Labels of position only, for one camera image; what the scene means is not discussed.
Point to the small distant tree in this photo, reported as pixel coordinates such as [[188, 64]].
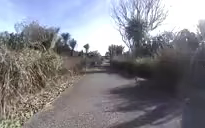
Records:
[[116, 50]]

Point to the grey asphalt path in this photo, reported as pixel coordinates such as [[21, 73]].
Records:
[[90, 100]]

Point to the large bare tree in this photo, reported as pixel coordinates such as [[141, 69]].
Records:
[[136, 30]]

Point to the dark bushes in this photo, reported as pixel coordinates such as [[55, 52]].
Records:
[[163, 70]]

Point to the leaf litter strip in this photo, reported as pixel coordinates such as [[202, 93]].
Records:
[[40, 98]]

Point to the row of trees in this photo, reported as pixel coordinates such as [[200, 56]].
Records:
[[33, 33]]

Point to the dry grass bushes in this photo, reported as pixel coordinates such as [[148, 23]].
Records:
[[20, 70]]

